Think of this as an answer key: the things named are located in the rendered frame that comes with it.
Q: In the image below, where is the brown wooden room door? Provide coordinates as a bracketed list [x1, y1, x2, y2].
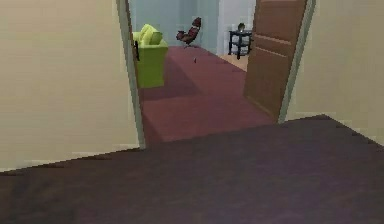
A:
[242, 0, 308, 122]

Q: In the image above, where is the dark red lounge chair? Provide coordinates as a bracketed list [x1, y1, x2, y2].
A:
[175, 16, 203, 49]

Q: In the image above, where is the lime green sofa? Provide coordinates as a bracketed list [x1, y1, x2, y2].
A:
[132, 23, 170, 90]

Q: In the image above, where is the black shelf side table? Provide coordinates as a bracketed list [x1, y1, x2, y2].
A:
[228, 29, 253, 61]

